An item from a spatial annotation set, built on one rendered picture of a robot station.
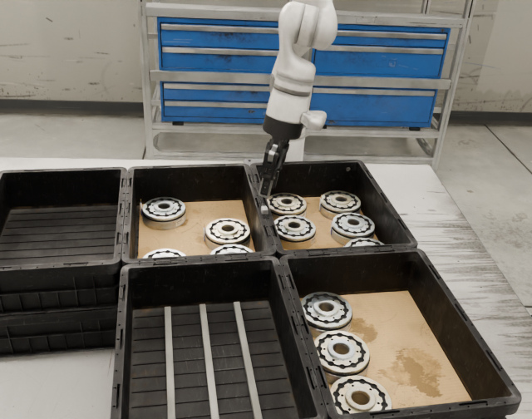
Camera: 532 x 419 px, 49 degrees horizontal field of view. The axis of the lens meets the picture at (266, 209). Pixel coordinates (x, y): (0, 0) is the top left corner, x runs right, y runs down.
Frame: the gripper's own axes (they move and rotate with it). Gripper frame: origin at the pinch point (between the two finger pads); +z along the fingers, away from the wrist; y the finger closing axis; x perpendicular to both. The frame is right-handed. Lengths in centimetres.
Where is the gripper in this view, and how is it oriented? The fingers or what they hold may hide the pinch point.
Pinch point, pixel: (268, 184)
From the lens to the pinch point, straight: 115.5
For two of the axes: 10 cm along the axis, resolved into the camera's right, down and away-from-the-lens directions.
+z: -2.2, 9.0, 3.8
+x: 9.5, 2.8, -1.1
